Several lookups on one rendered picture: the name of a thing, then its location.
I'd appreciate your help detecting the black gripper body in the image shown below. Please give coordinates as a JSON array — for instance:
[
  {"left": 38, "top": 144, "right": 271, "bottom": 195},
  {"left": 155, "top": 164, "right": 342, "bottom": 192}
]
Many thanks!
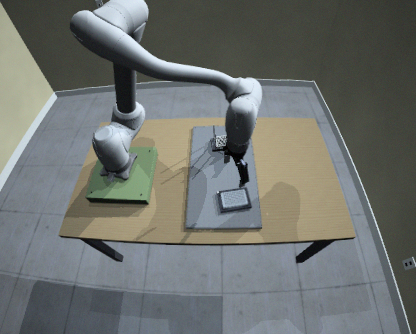
[{"left": 228, "top": 148, "right": 246, "bottom": 163}]

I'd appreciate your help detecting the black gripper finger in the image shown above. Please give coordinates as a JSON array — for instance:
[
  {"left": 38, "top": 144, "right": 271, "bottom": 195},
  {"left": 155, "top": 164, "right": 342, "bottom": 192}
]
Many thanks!
[
  {"left": 233, "top": 157, "right": 249, "bottom": 188},
  {"left": 222, "top": 145, "right": 230, "bottom": 164}
]

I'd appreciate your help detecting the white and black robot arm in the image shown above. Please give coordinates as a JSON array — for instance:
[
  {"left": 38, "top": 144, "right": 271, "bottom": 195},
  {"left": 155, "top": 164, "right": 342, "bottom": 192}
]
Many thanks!
[{"left": 70, "top": 0, "right": 262, "bottom": 183}]

